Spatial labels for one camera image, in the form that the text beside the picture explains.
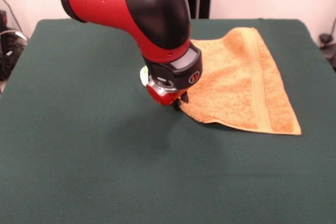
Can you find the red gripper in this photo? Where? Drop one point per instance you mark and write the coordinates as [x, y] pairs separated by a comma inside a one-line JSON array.
[[162, 96]]

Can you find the orange terry towel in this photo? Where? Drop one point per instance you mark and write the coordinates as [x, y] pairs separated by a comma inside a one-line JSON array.
[[236, 85]]

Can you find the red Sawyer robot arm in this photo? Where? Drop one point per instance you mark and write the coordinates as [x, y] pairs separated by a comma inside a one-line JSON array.
[[131, 11]]

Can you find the dark green table cloth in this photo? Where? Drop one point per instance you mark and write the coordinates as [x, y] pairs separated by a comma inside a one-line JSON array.
[[78, 142]]

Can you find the small black adapter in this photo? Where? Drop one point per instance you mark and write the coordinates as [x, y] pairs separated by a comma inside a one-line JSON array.
[[325, 39]]

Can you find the black device with red light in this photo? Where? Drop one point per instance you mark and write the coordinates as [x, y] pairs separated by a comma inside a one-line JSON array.
[[2, 19]]

